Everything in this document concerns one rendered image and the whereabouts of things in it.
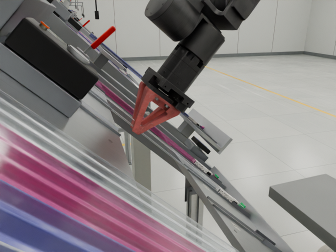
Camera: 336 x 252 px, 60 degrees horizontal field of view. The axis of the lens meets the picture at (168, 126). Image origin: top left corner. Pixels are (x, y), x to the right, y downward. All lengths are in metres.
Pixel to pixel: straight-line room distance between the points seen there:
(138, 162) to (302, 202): 0.54
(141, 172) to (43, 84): 0.82
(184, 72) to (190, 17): 0.08
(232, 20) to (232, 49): 8.72
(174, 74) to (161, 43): 7.91
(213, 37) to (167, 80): 0.09
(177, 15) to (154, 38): 7.87
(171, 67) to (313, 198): 0.69
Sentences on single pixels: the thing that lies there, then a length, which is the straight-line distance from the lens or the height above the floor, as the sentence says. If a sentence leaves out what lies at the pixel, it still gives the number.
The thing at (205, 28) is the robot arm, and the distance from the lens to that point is 0.46.
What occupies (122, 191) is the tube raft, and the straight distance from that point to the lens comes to 0.19.
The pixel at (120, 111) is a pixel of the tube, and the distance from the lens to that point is 0.47.
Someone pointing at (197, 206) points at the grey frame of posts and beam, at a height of 0.59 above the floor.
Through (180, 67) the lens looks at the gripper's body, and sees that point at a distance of 0.45.
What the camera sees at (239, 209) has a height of 0.74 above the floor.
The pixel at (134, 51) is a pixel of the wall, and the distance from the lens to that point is 8.21.
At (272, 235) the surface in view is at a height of 0.73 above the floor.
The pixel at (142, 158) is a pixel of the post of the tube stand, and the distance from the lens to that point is 1.03.
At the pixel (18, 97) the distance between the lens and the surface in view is 0.24.
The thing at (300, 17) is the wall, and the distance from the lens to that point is 10.39.
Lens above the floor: 1.11
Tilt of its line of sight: 20 degrees down
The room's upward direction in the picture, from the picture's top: straight up
